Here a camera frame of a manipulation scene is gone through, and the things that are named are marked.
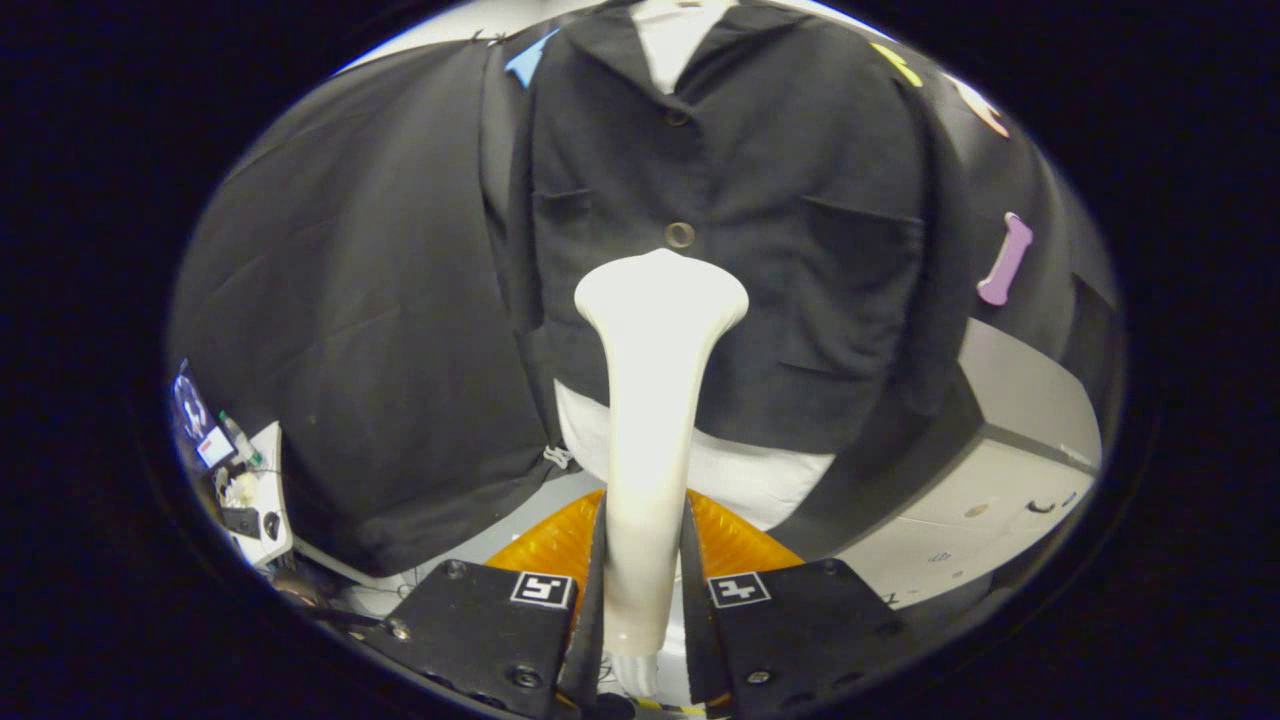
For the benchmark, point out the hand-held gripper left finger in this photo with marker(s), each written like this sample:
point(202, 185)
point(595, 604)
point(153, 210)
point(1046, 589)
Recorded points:
point(592, 620)

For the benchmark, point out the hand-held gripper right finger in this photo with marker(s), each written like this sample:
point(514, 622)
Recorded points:
point(695, 630)

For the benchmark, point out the white garment steamer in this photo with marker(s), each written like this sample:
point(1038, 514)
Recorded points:
point(650, 420)

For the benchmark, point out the black suit jacket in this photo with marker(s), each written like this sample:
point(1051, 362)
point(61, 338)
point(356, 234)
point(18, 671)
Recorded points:
point(800, 300)

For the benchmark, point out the white side table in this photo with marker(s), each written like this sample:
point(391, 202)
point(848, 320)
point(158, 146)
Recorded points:
point(272, 480)

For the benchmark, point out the grey cabinet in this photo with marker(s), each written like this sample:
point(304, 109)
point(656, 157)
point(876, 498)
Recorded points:
point(1010, 400)

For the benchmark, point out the green capped bottle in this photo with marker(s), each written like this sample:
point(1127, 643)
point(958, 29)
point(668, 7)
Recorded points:
point(240, 440)

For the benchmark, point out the black backdrop cloth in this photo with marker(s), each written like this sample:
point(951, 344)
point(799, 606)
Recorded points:
point(350, 300)

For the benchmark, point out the small device with screen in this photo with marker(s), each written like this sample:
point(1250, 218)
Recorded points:
point(215, 447)

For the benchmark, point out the tablet screen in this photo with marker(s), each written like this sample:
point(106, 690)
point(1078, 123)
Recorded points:
point(190, 405)

